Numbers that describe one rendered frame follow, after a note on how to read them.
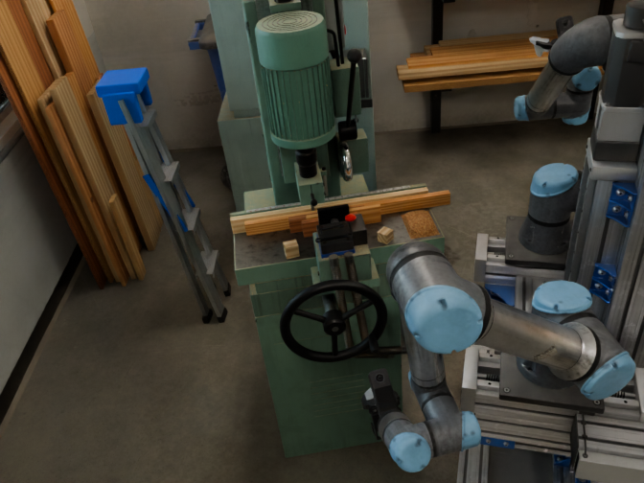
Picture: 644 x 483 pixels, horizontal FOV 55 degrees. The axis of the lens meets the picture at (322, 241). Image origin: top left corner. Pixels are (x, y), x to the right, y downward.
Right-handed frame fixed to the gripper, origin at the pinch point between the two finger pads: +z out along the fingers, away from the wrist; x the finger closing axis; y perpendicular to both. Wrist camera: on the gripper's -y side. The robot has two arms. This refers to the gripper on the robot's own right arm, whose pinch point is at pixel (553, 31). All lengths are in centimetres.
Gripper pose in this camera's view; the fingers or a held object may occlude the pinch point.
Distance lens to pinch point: 227.3
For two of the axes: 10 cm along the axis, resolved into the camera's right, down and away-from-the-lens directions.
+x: 9.7, -1.8, -1.4
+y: 2.3, 7.8, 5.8
